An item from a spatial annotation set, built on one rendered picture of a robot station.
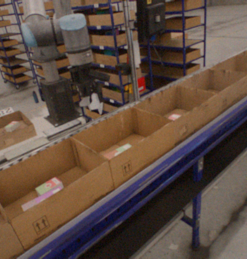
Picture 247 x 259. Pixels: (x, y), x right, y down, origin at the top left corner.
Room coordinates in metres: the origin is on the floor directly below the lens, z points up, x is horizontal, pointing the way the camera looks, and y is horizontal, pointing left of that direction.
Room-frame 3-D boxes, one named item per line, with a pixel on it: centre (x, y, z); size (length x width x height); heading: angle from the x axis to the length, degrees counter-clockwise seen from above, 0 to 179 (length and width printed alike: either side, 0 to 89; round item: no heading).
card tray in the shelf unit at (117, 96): (2.78, -0.05, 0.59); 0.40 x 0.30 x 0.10; 35
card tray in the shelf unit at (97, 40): (2.79, -0.05, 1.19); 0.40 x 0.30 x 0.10; 37
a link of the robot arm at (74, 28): (0.94, 0.12, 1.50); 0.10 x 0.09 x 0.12; 10
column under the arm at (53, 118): (1.91, 0.48, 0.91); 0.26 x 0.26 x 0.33; 33
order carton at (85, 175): (0.77, 0.31, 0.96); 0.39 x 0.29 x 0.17; 127
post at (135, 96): (2.05, -0.15, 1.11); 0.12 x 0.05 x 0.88; 127
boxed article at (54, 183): (0.83, 0.35, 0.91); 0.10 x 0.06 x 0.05; 129
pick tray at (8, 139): (1.73, 0.86, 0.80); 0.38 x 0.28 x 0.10; 32
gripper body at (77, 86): (0.93, 0.12, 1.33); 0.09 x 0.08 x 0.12; 132
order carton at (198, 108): (1.25, -0.31, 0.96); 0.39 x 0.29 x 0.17; 127
